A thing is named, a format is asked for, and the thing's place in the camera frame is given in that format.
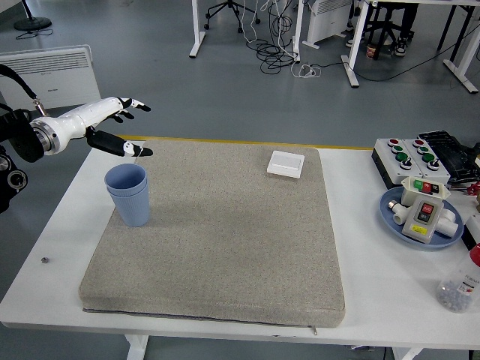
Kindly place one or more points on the blue plate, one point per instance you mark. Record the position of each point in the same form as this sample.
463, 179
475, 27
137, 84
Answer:
431, 245

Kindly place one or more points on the white table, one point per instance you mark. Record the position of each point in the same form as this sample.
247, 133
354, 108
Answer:
375, 270

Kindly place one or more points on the black stool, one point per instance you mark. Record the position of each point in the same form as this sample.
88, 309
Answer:
386, 22

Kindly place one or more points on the grey-brown cushion mat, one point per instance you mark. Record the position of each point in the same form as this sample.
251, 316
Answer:
232, 243

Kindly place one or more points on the white pipe tee fitting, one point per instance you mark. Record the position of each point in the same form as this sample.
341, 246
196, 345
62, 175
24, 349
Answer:
448, 225

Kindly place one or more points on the large white panel heater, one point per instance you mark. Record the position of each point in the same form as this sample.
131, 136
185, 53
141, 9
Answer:
67, 82

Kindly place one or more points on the white button control box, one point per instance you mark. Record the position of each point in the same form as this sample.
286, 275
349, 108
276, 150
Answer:
442, 173
386, 157

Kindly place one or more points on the beige red-black push-button switch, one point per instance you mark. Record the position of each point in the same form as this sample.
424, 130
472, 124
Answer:
422, 221

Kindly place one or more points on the seated person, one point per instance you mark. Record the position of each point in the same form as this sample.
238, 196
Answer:
401, 47

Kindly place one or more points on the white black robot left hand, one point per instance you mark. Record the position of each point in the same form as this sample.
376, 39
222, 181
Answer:
86, 116

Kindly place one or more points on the black plastic tray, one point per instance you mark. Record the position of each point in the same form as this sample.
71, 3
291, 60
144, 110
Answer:
453, 153

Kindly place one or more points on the clear bottle with red cap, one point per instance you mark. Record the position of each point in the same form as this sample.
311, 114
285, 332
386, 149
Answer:
457, 288

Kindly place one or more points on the white fitting with metal end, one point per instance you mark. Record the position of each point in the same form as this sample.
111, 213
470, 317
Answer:
400, 215

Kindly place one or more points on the white desk leg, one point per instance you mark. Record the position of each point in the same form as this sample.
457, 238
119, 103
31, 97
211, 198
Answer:
354, 45
195, 22
459, 71
299, 30

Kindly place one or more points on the blue ribbed plastic cup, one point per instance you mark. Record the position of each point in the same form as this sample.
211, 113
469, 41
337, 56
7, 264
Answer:
131, 213
125, 178

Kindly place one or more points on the black office chair base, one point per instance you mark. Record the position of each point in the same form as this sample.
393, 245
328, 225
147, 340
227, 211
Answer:
228, 4

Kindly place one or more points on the small white panel heater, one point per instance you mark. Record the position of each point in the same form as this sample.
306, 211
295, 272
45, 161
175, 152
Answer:
326, 24

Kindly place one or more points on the white wall switch panel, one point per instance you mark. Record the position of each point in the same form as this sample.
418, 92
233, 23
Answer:
285, 164

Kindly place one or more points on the black round stand base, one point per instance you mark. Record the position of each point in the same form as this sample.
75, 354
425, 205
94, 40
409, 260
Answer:
33, 24

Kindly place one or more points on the cream green-red button switch box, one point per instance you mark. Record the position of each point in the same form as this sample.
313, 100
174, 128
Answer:
408, 191

